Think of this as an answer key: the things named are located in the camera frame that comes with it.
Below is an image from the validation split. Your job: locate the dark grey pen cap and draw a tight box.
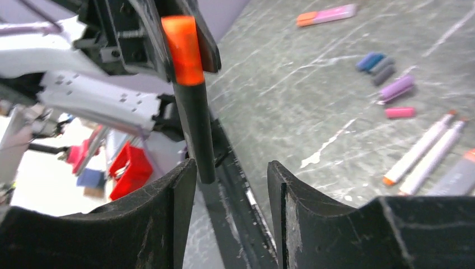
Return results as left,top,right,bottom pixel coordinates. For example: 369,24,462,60
372,64,396,86

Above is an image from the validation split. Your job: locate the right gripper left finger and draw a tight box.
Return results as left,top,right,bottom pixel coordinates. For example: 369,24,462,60
1,159,197,268

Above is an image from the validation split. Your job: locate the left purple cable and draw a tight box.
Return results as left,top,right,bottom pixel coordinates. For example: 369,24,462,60
0,21,64,37

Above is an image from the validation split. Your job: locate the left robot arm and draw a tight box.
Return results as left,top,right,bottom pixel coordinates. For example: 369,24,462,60
1,1,221,144

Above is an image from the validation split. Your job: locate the black orange highlighter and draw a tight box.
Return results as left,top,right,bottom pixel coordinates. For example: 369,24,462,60
161,15,216,184

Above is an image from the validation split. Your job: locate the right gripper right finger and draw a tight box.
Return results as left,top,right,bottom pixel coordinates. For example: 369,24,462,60
267,161,474,268

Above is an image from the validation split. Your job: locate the purple highlighter cap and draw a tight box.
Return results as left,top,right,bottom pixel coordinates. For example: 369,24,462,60
376,75,415,105

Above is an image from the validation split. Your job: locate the white pen grey cap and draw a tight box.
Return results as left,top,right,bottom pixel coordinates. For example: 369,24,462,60
398,118,468,196

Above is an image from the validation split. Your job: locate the pink marker cap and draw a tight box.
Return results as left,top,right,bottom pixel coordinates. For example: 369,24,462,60
384,107,416,119

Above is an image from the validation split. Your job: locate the orange pen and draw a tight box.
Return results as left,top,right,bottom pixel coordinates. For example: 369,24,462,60
296,4,358,27

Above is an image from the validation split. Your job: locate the blue pen cap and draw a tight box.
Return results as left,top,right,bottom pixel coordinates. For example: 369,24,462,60
356,52,385,73

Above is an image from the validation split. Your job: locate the red bin outside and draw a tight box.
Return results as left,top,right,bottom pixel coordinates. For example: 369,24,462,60
108,142,153,201

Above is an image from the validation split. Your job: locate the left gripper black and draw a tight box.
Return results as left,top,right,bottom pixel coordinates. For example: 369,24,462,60
54,0,221,82

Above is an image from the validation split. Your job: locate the white marker orange end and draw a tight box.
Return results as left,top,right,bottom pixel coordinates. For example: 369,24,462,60
383,110,457,186

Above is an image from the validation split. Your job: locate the black base frame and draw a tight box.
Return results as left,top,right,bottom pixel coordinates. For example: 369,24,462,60
198,116,278,268

